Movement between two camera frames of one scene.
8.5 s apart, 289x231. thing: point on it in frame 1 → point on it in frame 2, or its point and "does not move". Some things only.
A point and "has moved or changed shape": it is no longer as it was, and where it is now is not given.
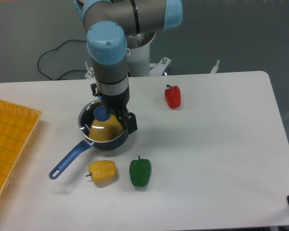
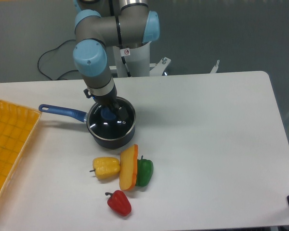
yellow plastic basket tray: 12,128 does not move
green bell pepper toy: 140,172 does not move
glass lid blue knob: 97,123 has moved or changed shape
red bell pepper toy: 173,96 → 119,202
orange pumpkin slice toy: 106,130 → 128,162
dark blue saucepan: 102,130 has moved or changed shape
